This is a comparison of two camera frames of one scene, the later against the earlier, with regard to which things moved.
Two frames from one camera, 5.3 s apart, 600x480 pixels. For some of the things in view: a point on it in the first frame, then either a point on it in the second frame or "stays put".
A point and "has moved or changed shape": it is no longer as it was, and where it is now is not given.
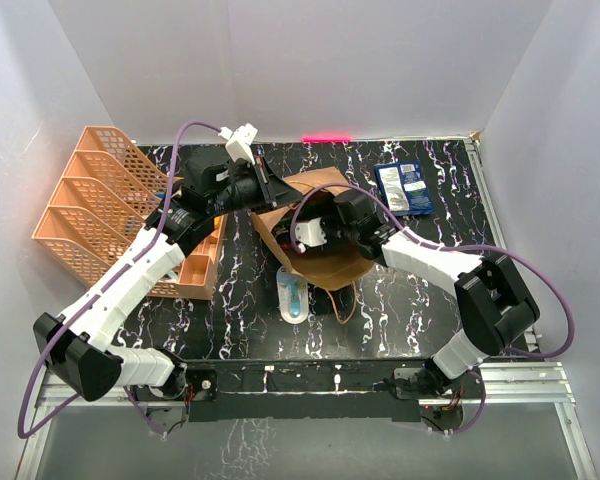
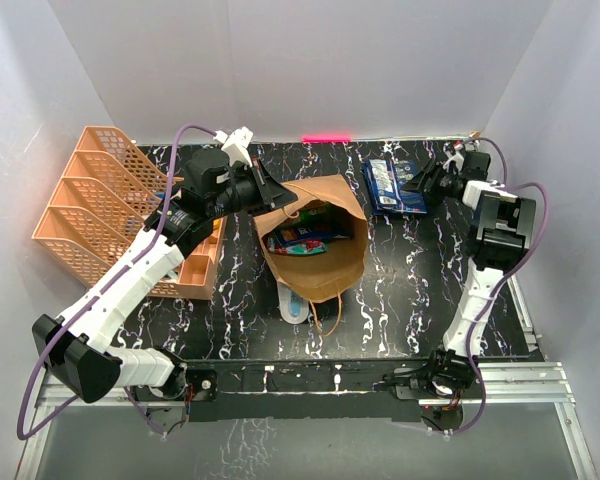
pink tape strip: [325, 138] stays put
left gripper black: [272, 190] stays put
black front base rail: [297, 389] stays put
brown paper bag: [298, 231] has moved or changed shape
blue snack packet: [404, 188] has moved or changed shape
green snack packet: [282, 231] → [316, 214]
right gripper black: [326, 221] → [419, 182]
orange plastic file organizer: [109, 194] stays put
